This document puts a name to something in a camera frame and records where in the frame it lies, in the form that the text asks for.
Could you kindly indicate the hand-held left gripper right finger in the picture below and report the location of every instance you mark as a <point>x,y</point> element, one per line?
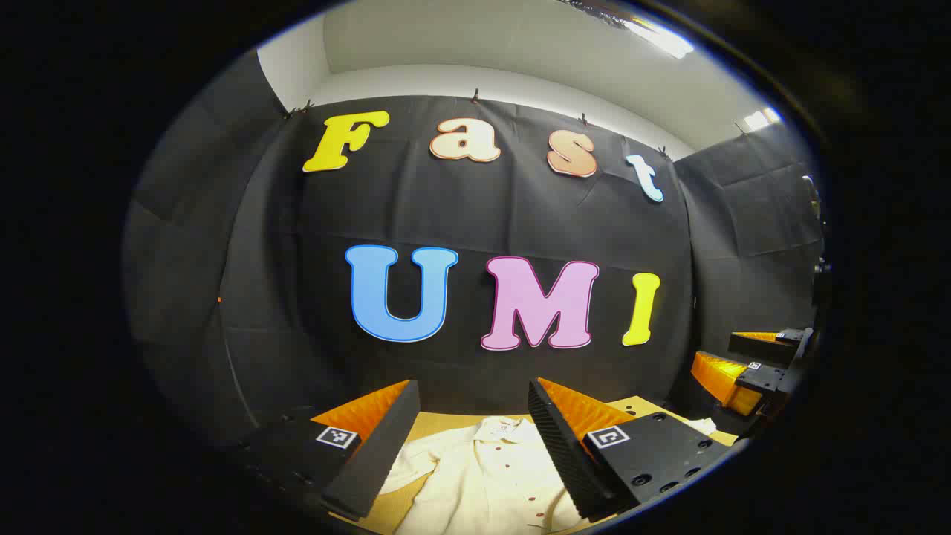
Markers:
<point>561,453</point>

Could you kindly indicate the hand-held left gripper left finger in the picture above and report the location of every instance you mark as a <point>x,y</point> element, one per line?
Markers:
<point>379,453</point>

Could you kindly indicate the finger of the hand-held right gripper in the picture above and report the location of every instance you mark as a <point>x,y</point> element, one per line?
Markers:
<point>717,375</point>
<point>761,349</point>

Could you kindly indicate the cream button shirt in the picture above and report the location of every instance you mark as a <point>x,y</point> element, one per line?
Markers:
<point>483,475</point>

